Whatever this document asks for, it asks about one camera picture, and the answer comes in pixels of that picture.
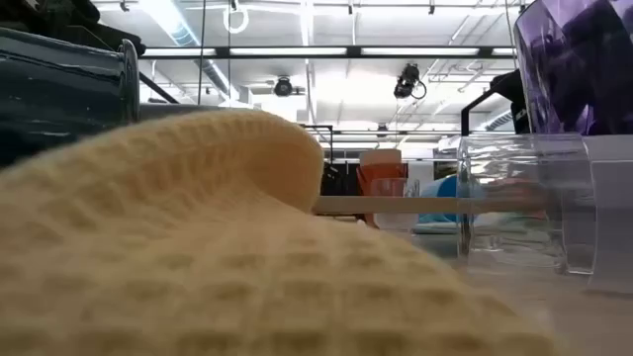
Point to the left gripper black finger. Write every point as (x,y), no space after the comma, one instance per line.
(64,15)

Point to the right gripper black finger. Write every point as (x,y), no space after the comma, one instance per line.
(518,99)

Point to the purple faceted tumbler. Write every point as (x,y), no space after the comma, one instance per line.
(573,69)

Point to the dark blue glossy mug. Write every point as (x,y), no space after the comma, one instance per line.
(59,99)

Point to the light blue plastic mug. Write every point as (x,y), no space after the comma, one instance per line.
(447,188)

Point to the clear plastic faceted cup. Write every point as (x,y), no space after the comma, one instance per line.
(519,232)

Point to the orange faceted tumbler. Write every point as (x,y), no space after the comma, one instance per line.
(381,173)

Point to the blue-grey cloth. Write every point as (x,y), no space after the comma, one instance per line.
(435,228)

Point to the yellow waffle cloth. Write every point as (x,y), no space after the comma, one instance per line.
(198,277)

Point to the black ceiling camera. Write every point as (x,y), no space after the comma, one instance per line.
(283,87)
(408,79)

